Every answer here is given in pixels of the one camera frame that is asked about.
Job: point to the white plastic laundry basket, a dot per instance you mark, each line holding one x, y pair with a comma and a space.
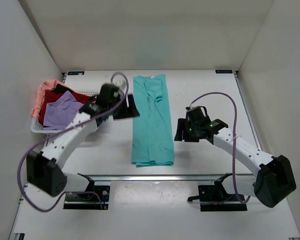
37, 127

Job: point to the teal t shirt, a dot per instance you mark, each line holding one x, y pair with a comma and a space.
152, 138

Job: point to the purple t shirt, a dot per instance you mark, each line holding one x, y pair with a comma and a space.
59, 114

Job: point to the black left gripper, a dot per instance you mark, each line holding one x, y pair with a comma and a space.
130, 110

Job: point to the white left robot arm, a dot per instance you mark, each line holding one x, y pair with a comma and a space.
44, 169

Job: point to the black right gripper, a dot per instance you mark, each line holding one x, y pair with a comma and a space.
182, 124

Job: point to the pink t shirt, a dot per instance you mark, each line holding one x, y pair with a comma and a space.
54, 86

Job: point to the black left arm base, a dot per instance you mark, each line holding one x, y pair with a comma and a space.
84, 193

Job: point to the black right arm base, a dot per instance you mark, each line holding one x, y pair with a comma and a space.
213, 197

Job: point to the blue label sticker right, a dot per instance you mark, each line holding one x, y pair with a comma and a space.
223, 71

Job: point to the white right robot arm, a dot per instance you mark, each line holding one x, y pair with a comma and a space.
272, 176

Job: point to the aluminium table edge rail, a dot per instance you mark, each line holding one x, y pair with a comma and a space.
106, 153

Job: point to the red t shirt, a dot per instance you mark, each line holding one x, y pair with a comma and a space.
53, 97

